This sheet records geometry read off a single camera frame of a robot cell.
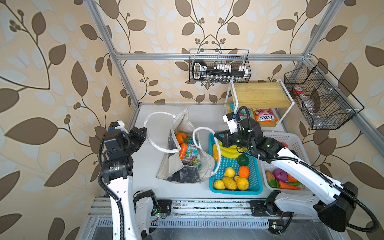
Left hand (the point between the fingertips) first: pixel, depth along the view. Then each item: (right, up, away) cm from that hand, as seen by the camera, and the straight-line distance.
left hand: (147, 127), depth 67 cm
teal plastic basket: (+53, -30, +8) cm, 61 cm away
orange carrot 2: (+67, -30, +8) cm, 74 cm away
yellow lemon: (+40, -25, +14) cm, 50 cm away
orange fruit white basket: (+13, -7, +19) cm, 24 cm away
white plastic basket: (+81, -10, +23) cm, 85 cm away
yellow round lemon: (+46, -30, +10) cm, 56 cm away
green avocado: (+49, -20, +18) cm, 56 cm away
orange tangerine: (+48, -25, +14) cm, 56 cm away
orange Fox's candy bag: (+64, +6, +22) cm, 68 cm away
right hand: (+32, -4, +4) cm, 32 cm away
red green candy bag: (+51, +7, +22) cm, 56 cm away
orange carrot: (+15, -13, +15) cm, 25 cm away
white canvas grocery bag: (+10, -22, +7) cm, 25 cm away
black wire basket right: (+86, +11, +5) cm, 87 cm away
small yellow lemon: (+34, -31, +10) cm, 47 cm away
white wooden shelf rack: (+61, +13, +10) cm, 63 cm away
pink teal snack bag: (+19, -16, +16) cm, 30 cm away
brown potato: (+62, -27, +12) cm, 68 cm away
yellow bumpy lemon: (+40, -31, +11) cm, 51 cm away
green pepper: (+62, -30, +9) cm, 70 cm away
